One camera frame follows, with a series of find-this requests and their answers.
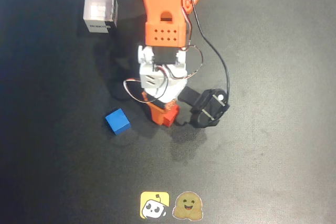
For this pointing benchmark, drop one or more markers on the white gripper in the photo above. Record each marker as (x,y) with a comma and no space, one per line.
(157,114)

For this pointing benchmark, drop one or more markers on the red cube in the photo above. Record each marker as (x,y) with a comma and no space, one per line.
(171,117)

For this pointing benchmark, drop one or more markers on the orange and white robot arm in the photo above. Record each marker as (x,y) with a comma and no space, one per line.
(162,3)

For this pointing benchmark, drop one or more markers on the blue cube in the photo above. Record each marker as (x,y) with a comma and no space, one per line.
(117,121)

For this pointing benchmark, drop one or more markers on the white cardboard box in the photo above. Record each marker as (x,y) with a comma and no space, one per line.
(98,9)

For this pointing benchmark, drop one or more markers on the yellow robot sticker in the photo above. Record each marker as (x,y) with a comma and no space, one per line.
(155,204)

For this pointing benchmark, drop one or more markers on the smiling hugging face sticker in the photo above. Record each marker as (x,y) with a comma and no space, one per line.
(187,205)

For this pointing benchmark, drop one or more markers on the black table mat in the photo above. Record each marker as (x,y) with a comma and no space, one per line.
(262,155)

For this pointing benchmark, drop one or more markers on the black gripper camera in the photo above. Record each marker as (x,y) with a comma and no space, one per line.
(208,110)

